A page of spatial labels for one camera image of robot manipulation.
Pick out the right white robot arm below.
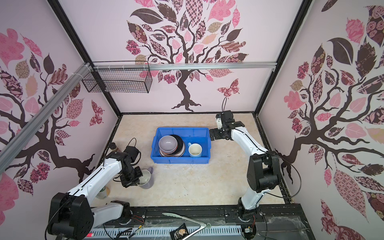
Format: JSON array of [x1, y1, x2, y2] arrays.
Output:
[[209, 111, 281, 217]]

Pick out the small dark spice jar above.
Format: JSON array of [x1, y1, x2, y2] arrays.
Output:
[[109, 142, 119, 152]]

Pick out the light blue mug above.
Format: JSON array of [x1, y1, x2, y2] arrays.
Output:
[[188, 143, 203, 158]]

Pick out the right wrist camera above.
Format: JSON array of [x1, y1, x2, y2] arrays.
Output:
[[216, 114, 223, 129]]

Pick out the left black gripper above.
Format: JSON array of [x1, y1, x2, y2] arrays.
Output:
[[119, 164, 143, 188]]

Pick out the dark snack packet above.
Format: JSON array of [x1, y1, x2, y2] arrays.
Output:
[[170, 223, 189, 240]]

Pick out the black wire basket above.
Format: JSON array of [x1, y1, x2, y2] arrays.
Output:
[[82, 60, 153, 94]]

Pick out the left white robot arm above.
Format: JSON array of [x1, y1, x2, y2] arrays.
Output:
[[44, 146, 143, 240]]

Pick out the green handled metal tongs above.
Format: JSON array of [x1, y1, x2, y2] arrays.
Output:
[[162, 212, 212, 240]]

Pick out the green drink can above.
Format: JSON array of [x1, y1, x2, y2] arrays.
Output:
[[96, 186, 110, 200]]

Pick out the sunburst pattern white plate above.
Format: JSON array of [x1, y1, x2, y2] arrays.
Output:
[[159, 148, 185, 157]]

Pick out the lavender mug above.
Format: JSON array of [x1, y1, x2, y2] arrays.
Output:
[[138, 167, 154, 189]]

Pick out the blue plastic bin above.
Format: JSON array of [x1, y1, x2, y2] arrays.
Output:
[[151, 127, 211, 165]]

